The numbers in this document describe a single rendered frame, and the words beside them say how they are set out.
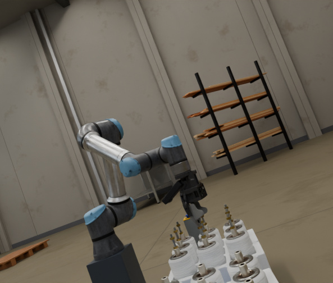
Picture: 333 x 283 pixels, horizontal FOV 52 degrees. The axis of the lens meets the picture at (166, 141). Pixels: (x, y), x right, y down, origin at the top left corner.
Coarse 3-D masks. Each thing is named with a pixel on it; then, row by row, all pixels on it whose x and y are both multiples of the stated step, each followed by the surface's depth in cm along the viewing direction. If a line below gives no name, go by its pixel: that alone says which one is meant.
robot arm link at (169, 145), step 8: (176, 136) 135; (168, 144) 133; (176, 144) 133; (160, 152) 137; (168, 152) 133; (176, 152) 133; (184, 152) 135; (168, 160) 134; (176, 160) 132; (184, 160) 133
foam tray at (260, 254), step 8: (248, 232) 157; (224, 240) 160; (256, 240) 142; (224, 248) 149; (256, 248) 132; (224, 256) 138; (256, 256) 125; (264, 256) 124; (224, 264) 127; (264, 264) 124; (224, 272) 126; (184, 280) 128; (224, 280) 126
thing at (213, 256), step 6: (216, 246) 131; (198, 252) 132; (204, 252) 130; (210, 252) 129; (216, 252) 130; (222, 252) 133; (204, 258) 130; (210, 258) 129; (216, 258) 129; (222, 258) 131; (204, 264) 131; (210, 264) 129; (216, 264) 129
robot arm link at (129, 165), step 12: (84, 132) 155; (96, 132) 156; (84, 144) 153; (96, 144) 148; (108, 144) 145; (108, 156) 142; (120, 156) 137; (132, 156) 134; (144, 156) 135; (120, 168) 134; (132, 168) 130; (144, 168) 134
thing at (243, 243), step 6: (246, 234) 130; (228, 240) 131; (234, 240) 129; (240, 240) 128; (246, 240) 129; (228, 246) 131; (234, 246) 129; (240, 246) 128; (246, 246) 128; (252, 246) 131; (234, 252) 129; (246, 252) 128; (252, 252) 129; (234, 258) 130
